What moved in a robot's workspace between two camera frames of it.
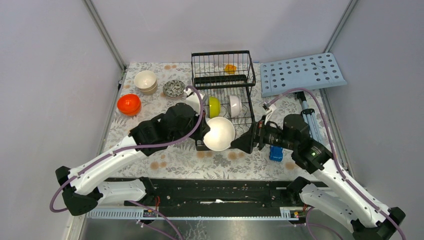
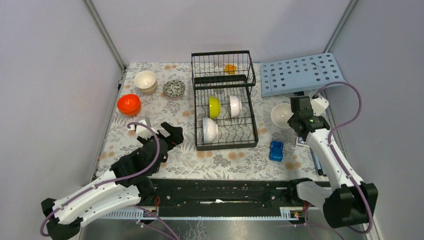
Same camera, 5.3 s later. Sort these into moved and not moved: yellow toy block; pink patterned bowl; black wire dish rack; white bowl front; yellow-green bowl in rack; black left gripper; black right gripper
Moved: black right gripper; black left gripper
Not moved: black wire dish rack; white bowl front; pink patterned bowl; yellow-green bowl in rack; yellow toy block
